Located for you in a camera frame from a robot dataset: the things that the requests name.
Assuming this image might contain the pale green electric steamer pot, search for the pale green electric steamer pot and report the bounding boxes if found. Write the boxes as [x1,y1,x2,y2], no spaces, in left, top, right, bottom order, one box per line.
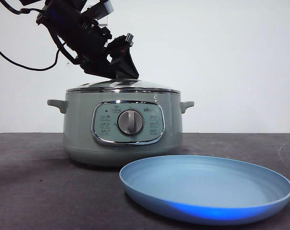
[46,89,195,166]

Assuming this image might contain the blue round plate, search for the blue round plate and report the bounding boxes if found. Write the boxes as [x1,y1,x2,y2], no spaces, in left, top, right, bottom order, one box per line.
[119,155,290,226]

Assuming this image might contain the glass lid with green knob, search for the glass lid with green knob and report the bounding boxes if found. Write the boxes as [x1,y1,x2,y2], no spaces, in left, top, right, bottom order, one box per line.
[66,78,180,93]

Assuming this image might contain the black cable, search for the black cable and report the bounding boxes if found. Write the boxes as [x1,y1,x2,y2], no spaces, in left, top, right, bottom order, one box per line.
[1,0,44,15]
[0,39,64,71]

